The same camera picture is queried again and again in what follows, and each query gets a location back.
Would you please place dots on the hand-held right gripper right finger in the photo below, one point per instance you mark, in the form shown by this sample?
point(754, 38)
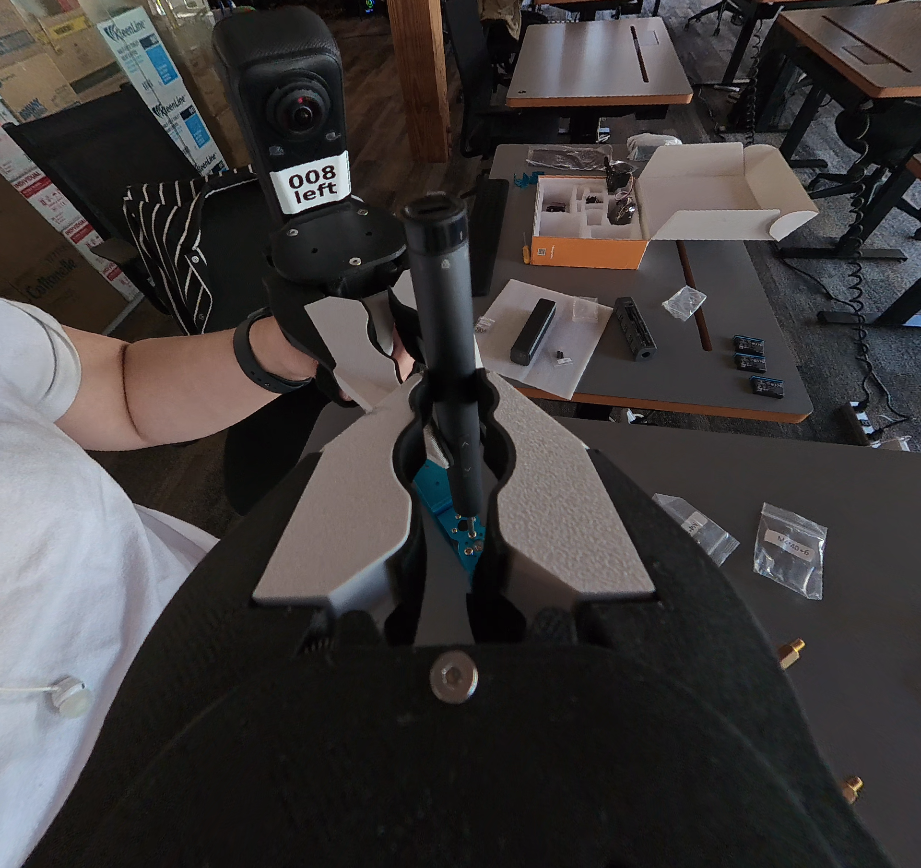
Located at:
point(568, 515)

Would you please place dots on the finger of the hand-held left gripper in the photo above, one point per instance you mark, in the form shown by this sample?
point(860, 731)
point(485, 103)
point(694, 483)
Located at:
point(404, 350)
point(345, 335)

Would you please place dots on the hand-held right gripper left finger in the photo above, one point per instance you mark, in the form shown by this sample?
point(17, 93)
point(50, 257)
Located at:
point(338, 515)

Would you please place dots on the black electric screwdriver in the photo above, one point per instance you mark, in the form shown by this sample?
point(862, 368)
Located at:
point(442, 306)

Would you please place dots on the blue toy robot arm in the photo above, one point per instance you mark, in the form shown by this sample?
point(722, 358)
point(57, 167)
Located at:
point(450, 515)

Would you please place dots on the person's left forearm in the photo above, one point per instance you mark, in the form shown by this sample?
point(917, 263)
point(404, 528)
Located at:
point(165, 393)

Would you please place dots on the grey desk with slot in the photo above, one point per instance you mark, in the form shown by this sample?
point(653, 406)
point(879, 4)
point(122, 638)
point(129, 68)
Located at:
point(647, 386)
point(597, 62)

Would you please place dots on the dark desk with wooden edge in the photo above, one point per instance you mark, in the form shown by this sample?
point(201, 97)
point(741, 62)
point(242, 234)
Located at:
point(863, 47)

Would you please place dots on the person's left hand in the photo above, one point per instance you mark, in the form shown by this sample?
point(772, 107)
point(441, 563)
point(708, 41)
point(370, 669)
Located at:
point(284, 353)

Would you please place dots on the black wristband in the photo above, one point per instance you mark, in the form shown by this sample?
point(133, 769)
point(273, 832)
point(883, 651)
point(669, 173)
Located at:
point(252, 357)

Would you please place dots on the white paper sheet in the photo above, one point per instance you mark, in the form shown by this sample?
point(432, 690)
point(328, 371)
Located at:
point(504, 321)

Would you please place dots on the black rectangular case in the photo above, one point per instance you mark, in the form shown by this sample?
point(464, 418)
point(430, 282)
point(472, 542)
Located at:
point(532, 332)

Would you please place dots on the wooden pillar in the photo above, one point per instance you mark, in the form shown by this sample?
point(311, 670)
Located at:
point(417, 55)

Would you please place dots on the long black case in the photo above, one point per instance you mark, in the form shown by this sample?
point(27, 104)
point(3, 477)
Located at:
point(489, 234)

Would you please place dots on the small clear bag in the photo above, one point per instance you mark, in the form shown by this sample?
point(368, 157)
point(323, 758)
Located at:
point(584, 309)
point(683, 303)

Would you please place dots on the black bit holder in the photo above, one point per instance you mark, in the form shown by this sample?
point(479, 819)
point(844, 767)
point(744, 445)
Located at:
point(634, 328)

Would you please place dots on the black white striped shirt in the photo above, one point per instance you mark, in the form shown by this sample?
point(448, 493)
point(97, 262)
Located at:
point(158, 249)

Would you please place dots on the orange white cardboard box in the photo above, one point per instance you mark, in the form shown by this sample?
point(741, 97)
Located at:
point(590, 249)

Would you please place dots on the scattered small clear parts bags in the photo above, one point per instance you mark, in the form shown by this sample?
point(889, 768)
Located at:
point(791, 551)

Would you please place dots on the small black blue pack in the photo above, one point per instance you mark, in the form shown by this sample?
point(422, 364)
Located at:
point(766, 387)
point(748, 342)
point(750, 363)

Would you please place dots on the black plastic bag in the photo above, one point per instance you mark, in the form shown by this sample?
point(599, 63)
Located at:
point(568, 158)

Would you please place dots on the person's white shirt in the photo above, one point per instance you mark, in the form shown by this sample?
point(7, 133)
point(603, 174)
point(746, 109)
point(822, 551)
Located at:
point(72, 558)

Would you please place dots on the stack of cardboard boxes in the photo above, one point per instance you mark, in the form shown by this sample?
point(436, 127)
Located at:
point(43, 270)

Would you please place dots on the white pouch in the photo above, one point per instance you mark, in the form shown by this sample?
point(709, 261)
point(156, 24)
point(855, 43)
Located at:
point(651, 142)

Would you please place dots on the white power strip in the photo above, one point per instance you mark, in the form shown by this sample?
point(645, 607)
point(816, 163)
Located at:
point(881, 425)

